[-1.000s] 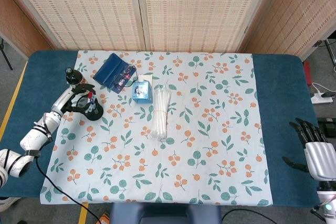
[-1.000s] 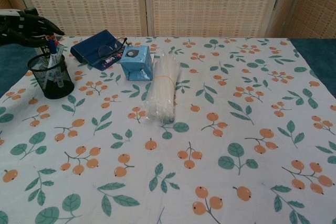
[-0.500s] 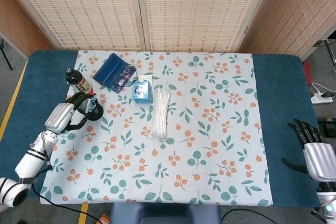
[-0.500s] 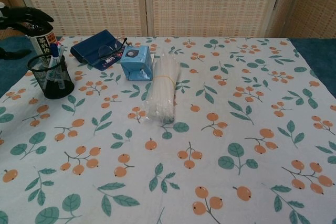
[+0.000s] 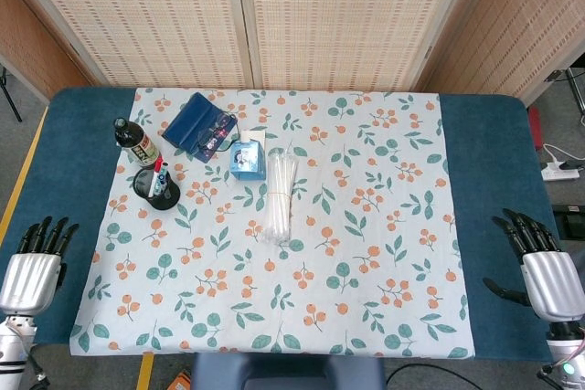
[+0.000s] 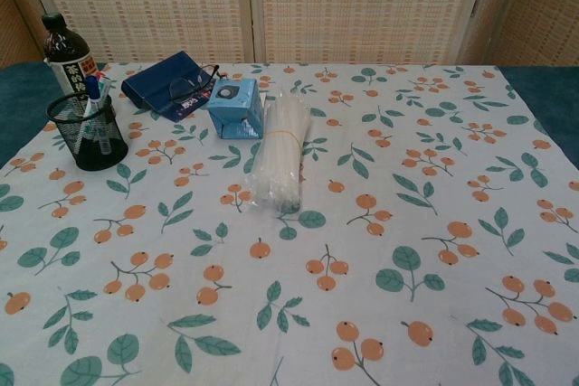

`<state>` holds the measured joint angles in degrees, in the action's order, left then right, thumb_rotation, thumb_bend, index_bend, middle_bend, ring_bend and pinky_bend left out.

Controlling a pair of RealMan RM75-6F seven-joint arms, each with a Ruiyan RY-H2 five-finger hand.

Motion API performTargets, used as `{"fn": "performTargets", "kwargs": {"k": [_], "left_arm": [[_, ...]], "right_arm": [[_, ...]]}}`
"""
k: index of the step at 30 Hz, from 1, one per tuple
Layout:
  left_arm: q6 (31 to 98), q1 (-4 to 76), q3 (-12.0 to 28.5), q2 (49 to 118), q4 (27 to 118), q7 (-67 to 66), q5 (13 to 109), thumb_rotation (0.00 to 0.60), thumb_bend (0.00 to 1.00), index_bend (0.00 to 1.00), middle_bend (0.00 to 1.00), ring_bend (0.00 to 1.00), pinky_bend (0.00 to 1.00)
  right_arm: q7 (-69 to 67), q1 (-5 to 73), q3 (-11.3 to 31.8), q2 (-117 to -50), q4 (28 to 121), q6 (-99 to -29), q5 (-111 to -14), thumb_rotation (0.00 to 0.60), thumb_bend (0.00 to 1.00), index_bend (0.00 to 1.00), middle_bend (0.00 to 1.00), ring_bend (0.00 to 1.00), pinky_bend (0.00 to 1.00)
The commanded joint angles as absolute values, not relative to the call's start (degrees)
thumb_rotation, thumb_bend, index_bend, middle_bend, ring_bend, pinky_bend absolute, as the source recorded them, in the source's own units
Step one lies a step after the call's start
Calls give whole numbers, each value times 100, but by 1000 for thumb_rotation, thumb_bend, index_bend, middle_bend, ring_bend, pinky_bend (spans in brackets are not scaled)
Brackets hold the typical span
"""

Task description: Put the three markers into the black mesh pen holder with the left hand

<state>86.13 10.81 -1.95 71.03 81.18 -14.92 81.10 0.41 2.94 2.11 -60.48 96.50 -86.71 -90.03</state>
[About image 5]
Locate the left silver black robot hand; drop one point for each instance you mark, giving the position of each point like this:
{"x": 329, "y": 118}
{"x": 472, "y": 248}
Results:
{"x": 29, "y": 280}

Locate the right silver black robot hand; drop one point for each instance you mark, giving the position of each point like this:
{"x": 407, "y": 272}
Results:
{"x": 553, "y": 285}

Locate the green-printed black-capped marker pen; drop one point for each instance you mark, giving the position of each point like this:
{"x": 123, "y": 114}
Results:
{"x": 161, "y": 185}

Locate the red-capped white marker pen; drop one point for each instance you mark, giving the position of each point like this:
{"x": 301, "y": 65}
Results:
{"x": 158, "y": 165}

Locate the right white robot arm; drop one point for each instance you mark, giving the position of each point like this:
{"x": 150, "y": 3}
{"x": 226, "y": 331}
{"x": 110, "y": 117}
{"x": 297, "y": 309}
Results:
{"x": 569, "y": 353}

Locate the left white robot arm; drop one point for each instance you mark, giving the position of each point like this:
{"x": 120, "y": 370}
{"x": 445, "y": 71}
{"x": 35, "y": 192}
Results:
{"x": 13, "y": 349}

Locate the black mesh pen holder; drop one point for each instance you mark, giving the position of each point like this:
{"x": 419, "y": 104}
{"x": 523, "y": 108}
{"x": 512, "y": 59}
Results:
{"x": 168, "y": 200}

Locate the black floor box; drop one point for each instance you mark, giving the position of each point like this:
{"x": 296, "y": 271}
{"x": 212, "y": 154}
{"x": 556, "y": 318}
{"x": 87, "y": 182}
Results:
{"x": 571, "y": 223}

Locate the white power strip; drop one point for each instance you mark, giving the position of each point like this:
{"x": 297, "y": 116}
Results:
{"x": 560, "y": 174}

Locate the red flat floor object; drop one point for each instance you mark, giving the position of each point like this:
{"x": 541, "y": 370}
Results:
{"x": 535, "y": 129}

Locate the dark glass labelled bottle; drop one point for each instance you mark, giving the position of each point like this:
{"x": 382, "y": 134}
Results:
{"x": 141, "y": 145}

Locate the orange object on floor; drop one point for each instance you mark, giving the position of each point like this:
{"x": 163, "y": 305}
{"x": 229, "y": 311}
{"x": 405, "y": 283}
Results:
{"x": 181, "y": 382}

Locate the black tripod leg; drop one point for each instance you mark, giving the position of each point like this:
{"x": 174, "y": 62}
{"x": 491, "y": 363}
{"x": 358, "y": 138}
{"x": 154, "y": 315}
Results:
{"x": 10, "y": 98}

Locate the black metal stand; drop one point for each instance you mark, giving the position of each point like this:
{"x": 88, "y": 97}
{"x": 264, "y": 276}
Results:
{"x": 575, "y": 88}

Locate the navy blue glasses case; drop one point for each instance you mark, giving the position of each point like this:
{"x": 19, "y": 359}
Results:
{"x": 187, "y": 123}

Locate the dark printed tag card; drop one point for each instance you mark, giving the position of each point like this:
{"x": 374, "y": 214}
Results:
{"x": 211, "y": 149}

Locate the floral orange fruit tablecloth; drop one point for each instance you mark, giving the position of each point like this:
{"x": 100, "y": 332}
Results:
{"x": 320, "y": 271}

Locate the light blue carton box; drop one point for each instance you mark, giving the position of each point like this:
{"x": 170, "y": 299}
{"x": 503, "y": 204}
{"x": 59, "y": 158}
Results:
{"x": 247, "y": 161}

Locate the black-rimmed eyeglasses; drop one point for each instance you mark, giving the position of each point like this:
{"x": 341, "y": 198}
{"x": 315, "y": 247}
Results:
{"x": 222, "y": 119}

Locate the bundle of clear straws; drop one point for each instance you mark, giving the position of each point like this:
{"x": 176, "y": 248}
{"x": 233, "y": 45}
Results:
{"x": 279, "y": 198}

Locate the dark blue chair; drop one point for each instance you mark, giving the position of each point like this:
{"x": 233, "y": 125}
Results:
{"x": 283, "y": 372}

